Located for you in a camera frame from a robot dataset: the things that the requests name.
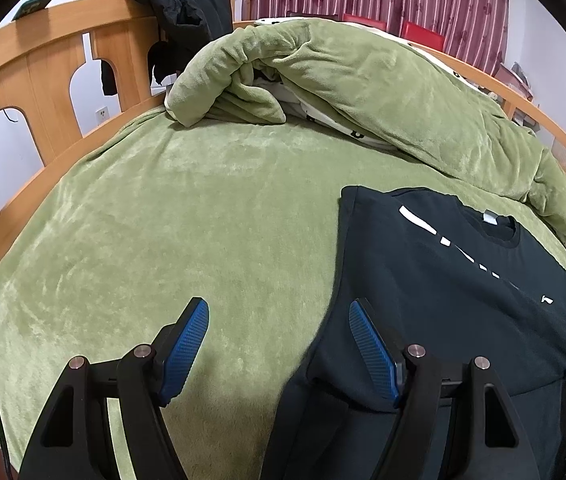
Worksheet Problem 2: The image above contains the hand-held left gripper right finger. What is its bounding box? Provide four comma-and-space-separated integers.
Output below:
348, 298, 555, 480

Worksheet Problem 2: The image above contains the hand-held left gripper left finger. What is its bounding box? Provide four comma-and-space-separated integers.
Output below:
19, 297, 210, 480

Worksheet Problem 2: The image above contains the black t-shirt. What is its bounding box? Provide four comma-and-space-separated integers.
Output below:
260, 186, 566, 480

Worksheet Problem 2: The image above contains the green bed sheet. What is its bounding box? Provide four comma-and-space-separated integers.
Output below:
0, 105, 566, 480

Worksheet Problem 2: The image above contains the white dotted bed linen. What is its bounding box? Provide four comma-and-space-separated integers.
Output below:
255, 72, 389, 148

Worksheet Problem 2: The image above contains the green plush duvet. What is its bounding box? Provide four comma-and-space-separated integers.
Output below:
164, 17, 566, 311

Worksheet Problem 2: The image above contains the red chair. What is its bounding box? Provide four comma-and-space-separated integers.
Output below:
404, 21, 445, 52
342, 12, 386, 33

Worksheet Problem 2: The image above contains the black jacket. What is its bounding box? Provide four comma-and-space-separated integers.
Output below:
102, 0, 234, 97

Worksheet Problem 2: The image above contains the dark green phone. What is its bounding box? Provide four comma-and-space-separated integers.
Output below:
15, 0, 56, 20

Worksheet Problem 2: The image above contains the wooden bed frame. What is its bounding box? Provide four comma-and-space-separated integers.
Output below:
0, 0, 566, 281

